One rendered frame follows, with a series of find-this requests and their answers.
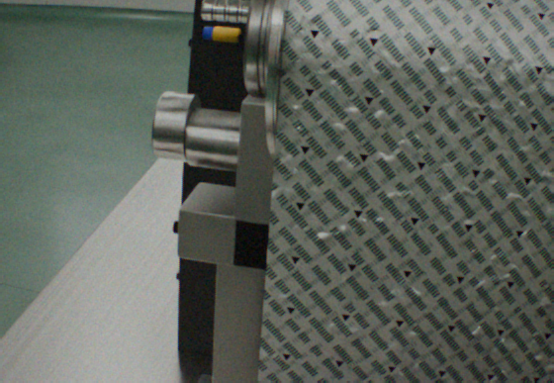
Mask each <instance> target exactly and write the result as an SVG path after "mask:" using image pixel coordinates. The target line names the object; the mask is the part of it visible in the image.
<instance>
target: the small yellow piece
mask: <svg viewBox="0 0 554 383"><path fill-rule="evenodd" d="M202 38H203V39H204V40H210V41H212V40H214V42H221V41H223V42H231V43H238V42H240V45H241V47H242V51H243V48H244V38H243V37H242V35H241V31H240V29H238V28H229V27H205V28H204V30H203V33H202Z"/></svg>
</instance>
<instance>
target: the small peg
mask: <svg viewBox="0 0 554 383"><path fill-rule="evenodd" d="M250 1H251V0H245V1H244V0H203V2H202V5H201V16H202V18H203V19H204V20H205V21H212V22H213V21H217V22H221V23H222V22H226V21H230V22H231V23H239V22H242V23H243V24H246V20H247V17H248V11H249V5H250Z"/></svg>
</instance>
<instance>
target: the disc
mask: <svg viewBox="0 0 554 383"><path fill-rule="evenodd" d="M288 3H290V0H275V5H274V12H273V19H272V27H271V36H270V46H268V56H267V71H266V96H265V118H266V137H267V146H268V152H269V156H270V160H272V162H273V164H274V161H275V147H276V132H277V118H278V105H279V91H280V77H281V64H282V51H283V41H284V32H285V24H286V16H287V9H289V5H288Z"/></svg>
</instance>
